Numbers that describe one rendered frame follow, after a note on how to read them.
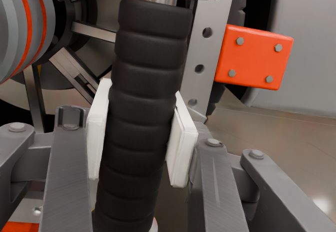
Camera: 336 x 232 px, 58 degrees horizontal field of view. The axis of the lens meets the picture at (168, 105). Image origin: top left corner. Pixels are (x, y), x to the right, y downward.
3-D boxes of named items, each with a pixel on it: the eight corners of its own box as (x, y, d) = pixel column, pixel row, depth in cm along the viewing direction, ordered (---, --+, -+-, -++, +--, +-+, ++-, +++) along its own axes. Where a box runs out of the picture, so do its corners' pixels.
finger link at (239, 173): (202, 166, 12) (272, 174, 12) (183, 119, 17) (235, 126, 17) (195, 198, 12) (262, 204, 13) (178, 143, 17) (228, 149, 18)
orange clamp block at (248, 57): (200, 68, 45) (257, 77, 46) (214, 82, 38) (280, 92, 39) (211, 20, 43) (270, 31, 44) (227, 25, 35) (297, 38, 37)
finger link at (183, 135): (182, 130, 13) (199, 132, 13) (167, 86, 20) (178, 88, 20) (170, 188, 14) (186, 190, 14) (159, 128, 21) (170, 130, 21)
